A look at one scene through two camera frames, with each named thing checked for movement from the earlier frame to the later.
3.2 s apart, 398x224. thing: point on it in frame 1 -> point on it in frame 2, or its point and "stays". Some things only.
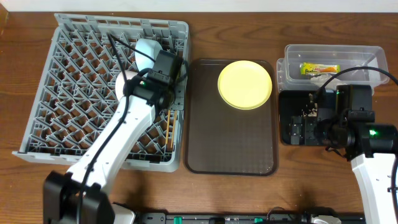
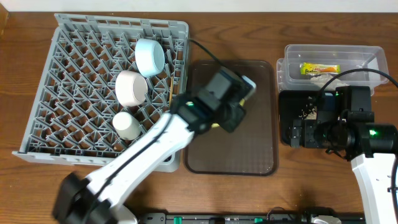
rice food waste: x=312 y=114 stays
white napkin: x=321 y=80 stays
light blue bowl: x=148 y=47 stays
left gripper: x=173 y=92 -> x=234 y=115
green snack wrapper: x=317 y=68 stays
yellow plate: x=245 y=84 -> x=241 y=102
